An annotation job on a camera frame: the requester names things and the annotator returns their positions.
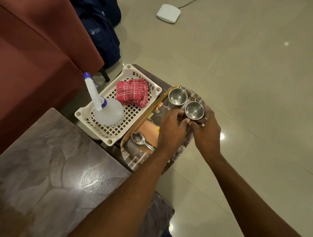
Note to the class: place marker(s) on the dark wooden side table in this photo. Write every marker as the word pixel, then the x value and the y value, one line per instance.
pixel 115 151

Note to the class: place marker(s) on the brick pattern glossy tray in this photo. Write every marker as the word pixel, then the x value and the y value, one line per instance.
pixel 146 127

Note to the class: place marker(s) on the clear spray bottle blue nozzle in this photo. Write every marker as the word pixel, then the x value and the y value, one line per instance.
pixel 108 113

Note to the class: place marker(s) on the red checked cloth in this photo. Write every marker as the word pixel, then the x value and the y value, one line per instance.
pixel 133 92

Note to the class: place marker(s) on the person's left forearm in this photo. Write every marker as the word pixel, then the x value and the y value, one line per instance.
pixel 127 200

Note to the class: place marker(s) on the person's left hand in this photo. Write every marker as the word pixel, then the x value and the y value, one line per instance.
pixel 171 131

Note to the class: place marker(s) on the steel spoon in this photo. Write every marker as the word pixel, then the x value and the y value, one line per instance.
pixel 138 138

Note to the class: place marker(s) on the white flat device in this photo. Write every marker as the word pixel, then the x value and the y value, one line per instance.
pixel 168 13

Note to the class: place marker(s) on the navy blue bag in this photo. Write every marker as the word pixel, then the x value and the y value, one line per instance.
pixel 102 39

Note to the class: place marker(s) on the steel cup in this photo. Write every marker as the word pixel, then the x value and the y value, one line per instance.
pixel 194 111
pixel 177 96

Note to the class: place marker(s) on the brown marbled wooden table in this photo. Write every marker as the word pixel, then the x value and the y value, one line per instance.
pixel 49 171

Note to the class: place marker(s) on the red fabric sofa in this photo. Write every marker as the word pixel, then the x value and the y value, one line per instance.
pixel 36 73

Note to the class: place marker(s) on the white plastic perforated basket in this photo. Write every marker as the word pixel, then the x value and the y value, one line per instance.
pixel 132 114

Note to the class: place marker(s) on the person's right hand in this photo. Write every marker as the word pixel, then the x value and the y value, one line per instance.
pixel 207 136

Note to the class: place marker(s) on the person's right jeans leg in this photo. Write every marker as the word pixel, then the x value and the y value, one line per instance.
pixel 166 233

